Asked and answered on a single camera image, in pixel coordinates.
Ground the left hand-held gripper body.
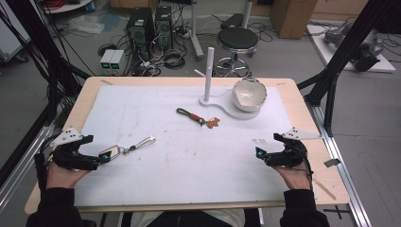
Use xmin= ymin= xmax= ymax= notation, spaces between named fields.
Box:
xmin=50 ymin=126 xmax=102 ymax=171

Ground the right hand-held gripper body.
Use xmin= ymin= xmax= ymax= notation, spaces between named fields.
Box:
xmin=264 ymin=127 xmax=323 ymax=167

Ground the silver keychain with clear tag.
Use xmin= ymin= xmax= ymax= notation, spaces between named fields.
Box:
xmin=107 ymin=135 xmax=157 ymax=159

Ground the person's left hand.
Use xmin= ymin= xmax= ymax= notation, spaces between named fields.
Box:
xmin=46 ymin=161 xmax=92 ymax=191

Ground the person's right hand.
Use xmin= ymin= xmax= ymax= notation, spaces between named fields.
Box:
xmin=273 ymin=165 xmax=312 ymax=191

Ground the small grey card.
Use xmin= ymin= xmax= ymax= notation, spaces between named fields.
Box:
xmin=323 ymin=158 xmax=342 ymax=168

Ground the thin wooden strip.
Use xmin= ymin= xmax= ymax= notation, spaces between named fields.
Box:
xmin=313 ymin=178 xmax=338 ymax=201

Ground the white ceramic bowl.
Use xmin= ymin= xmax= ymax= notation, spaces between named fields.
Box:
xmin=232 ymin=78 xmax=269 ymax=114

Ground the white stand with pole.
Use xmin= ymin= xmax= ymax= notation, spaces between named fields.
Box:
xmin=193 ymin=46 xmax=264 ymax=121

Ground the grey power supply unit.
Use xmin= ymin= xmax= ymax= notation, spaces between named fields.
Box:
xmin=99 ymin=48 xmax=115 ymax=77
xmin=110 ymin=49 xmax=126 ymax=77

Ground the person's torso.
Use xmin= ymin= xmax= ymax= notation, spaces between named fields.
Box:
xmin=119 ymin=208 xmax=263 ymax=227

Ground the white floor board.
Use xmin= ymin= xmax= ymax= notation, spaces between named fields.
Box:
xmin=306 ymin=24 xmax=397 ymax=74

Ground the black round stool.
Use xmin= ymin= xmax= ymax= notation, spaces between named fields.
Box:
xmin=213 ymin=26 xmax=260 ymax=79

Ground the grey and black machine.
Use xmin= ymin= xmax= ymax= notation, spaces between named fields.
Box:
xmin=323 ymin=21 xmax=385 ymax=73

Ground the black computer tower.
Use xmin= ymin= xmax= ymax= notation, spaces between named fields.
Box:
xmin=153 ymin=5 xmax=175 ymax=52
xmin=125 ymin=7 xmax=156 ymax=61

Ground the clear plastic bag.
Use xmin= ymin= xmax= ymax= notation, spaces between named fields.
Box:
xmin=67 ymin=14 xmax=106 ymax=35

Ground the brown cardboard box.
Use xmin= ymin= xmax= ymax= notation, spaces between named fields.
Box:
xmin=270 ymin=0 xmax=318 ymax=40

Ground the white desk leg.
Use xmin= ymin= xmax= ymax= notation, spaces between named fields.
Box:
xmin=188 ymin=0 xmax=205 ymax=61

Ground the right hand-held gripper cable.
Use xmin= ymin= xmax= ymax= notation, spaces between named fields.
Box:
xmin=295 ymin=144 xmax=315 ymax=191

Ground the aluminium rail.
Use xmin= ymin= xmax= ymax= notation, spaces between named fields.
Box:
xmin=305 ymin=102 xmax=374 ymax=227
xmin=0 ymin=122 xmax=55 ymax=211

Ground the green and orange keychain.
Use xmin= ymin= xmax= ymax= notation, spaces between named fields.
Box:
xmin=176 ymin=107 xmax=221 ymax=130

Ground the black metal frame strut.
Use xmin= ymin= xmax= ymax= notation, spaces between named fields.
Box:
xmin=297 ymin=0 xmax=401 ymax=137
xmin=5 ymin=0 xmax=93 ymax=107

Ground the tangle of floor cables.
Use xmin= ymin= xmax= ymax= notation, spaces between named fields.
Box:
xmin=137 ymin=46 xmax=187 ymax=78

